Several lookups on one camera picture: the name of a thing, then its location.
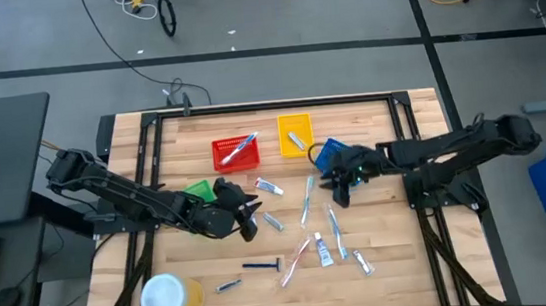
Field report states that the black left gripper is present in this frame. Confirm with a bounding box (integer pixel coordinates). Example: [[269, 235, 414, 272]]
[[189, 173, 266, 248]]

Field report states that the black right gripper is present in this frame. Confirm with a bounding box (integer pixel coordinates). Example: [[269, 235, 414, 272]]
[[315, 143, 385, 212]]

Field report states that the silver nail clipper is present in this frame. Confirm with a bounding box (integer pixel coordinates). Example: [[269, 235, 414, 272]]
[[286, 129, 308, 153], [351, 247, 376, 279], [262, 209, 286, 234]]

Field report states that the teal toothbrush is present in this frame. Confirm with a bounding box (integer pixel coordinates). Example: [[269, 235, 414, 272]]
[[295, 174, 320, 230]]

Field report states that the small white toothpaste tube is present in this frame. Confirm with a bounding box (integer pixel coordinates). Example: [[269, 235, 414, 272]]
[[313, 230, 336, 269], [252, 174, 285, 199]]

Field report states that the blue handled disposable razor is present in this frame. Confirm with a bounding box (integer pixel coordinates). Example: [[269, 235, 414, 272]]
[[240, 256, 283, 277]]

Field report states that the red toothbrush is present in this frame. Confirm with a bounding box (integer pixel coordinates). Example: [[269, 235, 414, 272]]
[[275, 236, 317, 290]]

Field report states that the blue plastic basket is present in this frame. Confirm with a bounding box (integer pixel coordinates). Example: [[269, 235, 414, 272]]
[[311, 134, 356, 176]]

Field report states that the red plastic basket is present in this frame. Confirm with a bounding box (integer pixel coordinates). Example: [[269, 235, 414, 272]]
[[209, 133, 263, 176]]

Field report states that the green plastic basket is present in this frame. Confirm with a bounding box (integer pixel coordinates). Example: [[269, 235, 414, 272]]
[[181, 178, 219, 207]]

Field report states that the yellow plastic basket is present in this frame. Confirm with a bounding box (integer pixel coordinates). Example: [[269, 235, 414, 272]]
[[275, 111, 317, 160]]

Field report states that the yellow wipes canister white lid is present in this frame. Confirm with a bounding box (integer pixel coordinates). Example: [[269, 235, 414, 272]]
[[136, 268, 207, 306]]

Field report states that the black aluminium table frame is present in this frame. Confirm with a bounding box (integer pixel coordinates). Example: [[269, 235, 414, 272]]
[[68, 77, 508, 306]]

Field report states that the black bracket post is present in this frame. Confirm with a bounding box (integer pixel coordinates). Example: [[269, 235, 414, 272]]
[[179, 91, 194, 119]]

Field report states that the black coiled cable loop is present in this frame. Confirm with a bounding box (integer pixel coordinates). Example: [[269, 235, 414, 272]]
[[157, 0, 179, 39]]

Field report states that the long black floor cable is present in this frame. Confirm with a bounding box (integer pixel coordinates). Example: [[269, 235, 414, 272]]
[[77, 0, 213, 117]]

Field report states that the white and yellow cable bundle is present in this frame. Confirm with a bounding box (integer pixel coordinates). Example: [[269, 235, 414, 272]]
[[106, 0, 161, 25]]

